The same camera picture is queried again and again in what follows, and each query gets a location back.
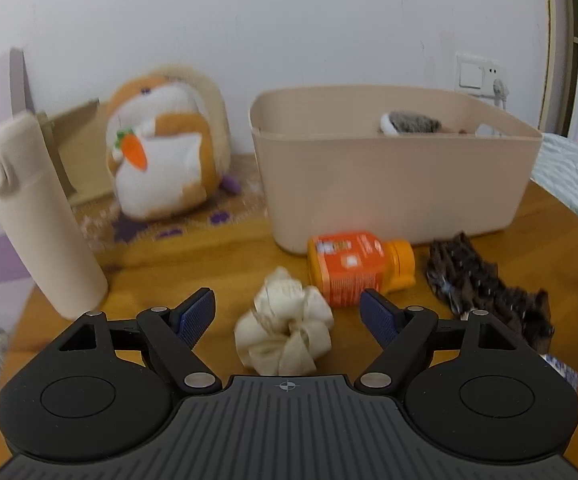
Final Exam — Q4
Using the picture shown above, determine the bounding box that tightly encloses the cream knotted cloth bundle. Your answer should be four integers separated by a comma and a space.
234, 266, 334, 376

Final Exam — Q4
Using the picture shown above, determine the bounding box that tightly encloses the brown squirrel plush toy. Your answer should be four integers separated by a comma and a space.
379, 112, 467, 136

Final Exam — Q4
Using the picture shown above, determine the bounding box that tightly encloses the orange plastic bottle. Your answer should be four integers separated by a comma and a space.
307, 232, 416, 308

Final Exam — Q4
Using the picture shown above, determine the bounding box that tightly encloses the beige plastic storage bin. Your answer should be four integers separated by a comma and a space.
249, 84, 543, 254

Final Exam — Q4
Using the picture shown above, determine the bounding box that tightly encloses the orange white hamster plush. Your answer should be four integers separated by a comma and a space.
106, 65, 231, 222

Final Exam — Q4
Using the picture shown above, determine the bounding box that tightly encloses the wooden stand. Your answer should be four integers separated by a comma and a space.
36, 100, 113, 206

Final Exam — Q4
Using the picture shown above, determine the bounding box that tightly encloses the striped light blue blanket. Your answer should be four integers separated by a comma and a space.
531, 133, 578, 215

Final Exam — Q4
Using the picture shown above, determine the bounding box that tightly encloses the cream thermos bottle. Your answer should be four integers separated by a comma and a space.
0, 112, 108, 320

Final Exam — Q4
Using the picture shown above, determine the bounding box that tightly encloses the white plug with cable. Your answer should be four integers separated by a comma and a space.
493, 78, 509, 110

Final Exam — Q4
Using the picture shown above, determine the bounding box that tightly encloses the white wall light switch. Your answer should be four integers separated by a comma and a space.
455, 52, 486, 96

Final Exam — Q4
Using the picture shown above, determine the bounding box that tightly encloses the white wall power socket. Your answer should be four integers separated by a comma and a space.
482, 60, 506, 99

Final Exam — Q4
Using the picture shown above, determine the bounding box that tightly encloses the wooden door frame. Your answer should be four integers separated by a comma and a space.
538, 0, 578, 143

